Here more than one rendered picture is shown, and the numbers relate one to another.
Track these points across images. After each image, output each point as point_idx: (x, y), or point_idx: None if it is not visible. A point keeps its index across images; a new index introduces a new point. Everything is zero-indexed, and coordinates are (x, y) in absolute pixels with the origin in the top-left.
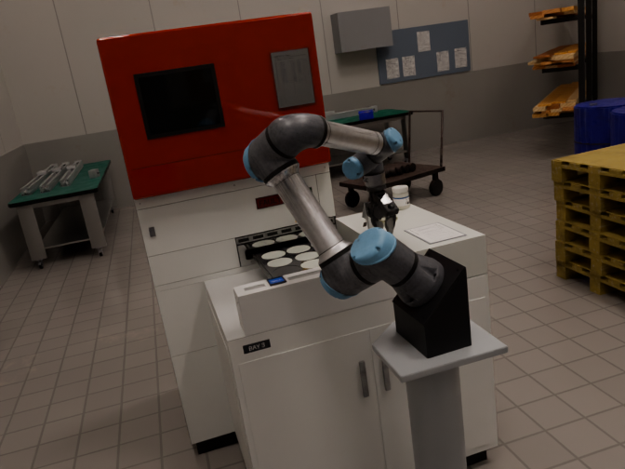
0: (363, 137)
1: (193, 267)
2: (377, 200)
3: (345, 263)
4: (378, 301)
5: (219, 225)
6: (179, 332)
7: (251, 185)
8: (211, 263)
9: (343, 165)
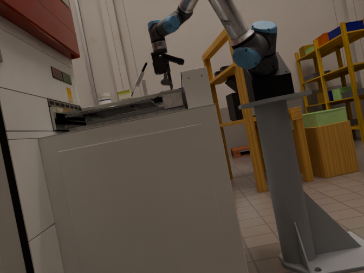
0: None
1: (30, 118)
2: (168, 57)
3: (259, 37)
4: None
5: (38, 79)
6: (31, 203)
7: (47, 52)
8: (39, 119)
9: (170, 18)
